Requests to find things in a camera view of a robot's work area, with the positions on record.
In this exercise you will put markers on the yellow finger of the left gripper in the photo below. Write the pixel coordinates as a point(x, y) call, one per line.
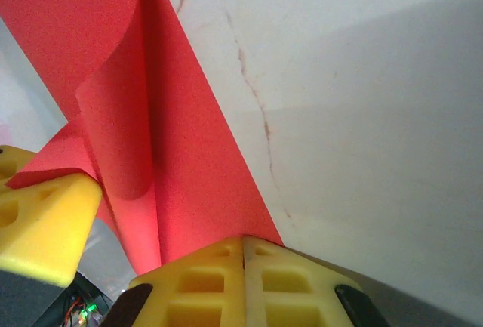
point(11, 153)
point(53, 236)

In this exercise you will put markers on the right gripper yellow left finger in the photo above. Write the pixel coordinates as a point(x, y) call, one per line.
point(230, 285)

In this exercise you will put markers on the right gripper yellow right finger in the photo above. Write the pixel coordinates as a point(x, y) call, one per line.
point(254, 289)

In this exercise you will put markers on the red paper sheet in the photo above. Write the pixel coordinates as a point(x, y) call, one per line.
point(188, 134)

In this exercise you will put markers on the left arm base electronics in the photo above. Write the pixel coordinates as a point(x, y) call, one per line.
point(85, 310)

